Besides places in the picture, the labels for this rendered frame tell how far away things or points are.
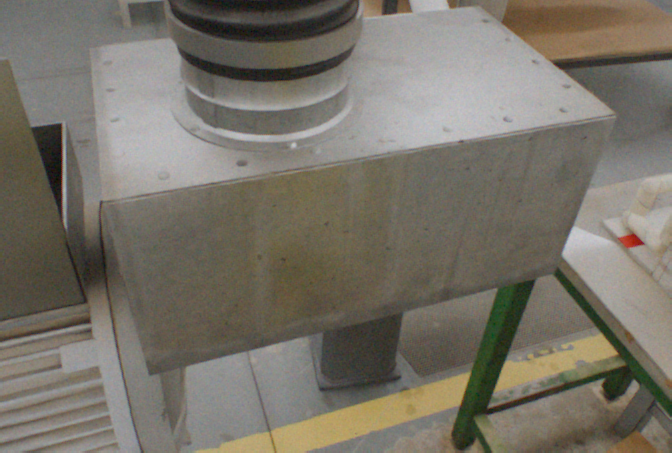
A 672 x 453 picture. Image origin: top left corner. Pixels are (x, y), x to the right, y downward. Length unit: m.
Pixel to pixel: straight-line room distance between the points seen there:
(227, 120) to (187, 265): 0.08
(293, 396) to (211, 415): 0.26
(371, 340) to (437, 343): 0.36
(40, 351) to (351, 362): 1.53
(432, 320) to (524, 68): 1.86
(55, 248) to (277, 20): 0.22
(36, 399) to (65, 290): 0.10
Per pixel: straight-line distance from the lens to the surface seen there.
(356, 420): 1.99
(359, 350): 1.92
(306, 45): 0.31
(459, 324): 2.26
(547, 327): 2.35
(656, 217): 1.37
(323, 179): 0.32
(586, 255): 1.23
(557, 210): 0.44
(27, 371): 0.51
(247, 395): 2.04
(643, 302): 1.19
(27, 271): 0.45
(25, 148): 0.39
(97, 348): 0.49
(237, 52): 0.30
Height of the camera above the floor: 1.72
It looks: 40 degrees down
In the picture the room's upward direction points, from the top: 3 degrees clockwise
